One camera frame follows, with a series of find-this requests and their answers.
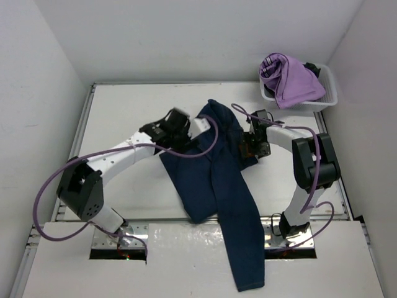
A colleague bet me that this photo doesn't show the dark blue denim trousers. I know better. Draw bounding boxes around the dark blue denim trousers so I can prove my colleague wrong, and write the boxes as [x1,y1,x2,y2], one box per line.
[160,99,265,292]

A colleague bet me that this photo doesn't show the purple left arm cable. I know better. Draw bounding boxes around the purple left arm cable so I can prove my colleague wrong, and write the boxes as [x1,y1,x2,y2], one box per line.
[32,114,219,257]

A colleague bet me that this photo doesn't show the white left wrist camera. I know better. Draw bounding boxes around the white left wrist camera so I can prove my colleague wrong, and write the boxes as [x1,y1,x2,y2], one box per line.
[187,117,211,140]

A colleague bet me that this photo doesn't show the white plastic basket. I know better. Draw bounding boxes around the white plastic basket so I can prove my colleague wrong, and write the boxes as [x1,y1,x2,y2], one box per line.
[259,63,338,112]

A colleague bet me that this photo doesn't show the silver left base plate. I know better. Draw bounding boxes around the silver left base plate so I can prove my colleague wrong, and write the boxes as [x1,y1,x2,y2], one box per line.
[91,224,148,250]

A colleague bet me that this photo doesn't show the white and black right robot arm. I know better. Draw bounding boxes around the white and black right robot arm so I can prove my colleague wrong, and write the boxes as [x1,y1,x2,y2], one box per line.
[239,117,341,239]

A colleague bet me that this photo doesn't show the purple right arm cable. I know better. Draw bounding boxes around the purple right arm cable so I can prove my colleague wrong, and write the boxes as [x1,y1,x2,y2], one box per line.
[230,103,335,251]

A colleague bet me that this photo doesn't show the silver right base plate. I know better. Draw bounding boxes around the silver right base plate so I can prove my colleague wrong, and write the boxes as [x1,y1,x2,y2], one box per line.
[261,215,315,251]

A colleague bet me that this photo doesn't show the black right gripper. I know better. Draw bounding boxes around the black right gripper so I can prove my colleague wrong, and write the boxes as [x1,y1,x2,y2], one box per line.
[241,130,271,159]

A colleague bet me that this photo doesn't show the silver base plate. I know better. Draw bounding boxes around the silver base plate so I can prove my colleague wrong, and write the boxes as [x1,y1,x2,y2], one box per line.
[261,215,315,251]
[91,224,148,250]

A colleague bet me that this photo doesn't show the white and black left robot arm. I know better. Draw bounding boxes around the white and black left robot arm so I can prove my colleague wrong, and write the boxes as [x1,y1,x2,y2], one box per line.
[57,108,210,233]

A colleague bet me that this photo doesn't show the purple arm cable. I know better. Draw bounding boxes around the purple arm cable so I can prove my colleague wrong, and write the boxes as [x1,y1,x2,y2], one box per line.
[230,103,335,251]
[32,114,219,257]

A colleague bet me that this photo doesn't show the black garment in basket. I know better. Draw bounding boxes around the black garment in basket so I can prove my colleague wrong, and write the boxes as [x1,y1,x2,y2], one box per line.
[303,62,321,78]

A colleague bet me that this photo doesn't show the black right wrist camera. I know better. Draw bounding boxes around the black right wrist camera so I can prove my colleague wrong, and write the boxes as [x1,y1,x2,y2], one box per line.
[251,109,274,124]

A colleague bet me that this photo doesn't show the purple folded garment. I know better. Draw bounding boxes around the purple folded garment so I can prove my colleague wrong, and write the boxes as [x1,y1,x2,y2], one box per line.
[259,53,326,109]

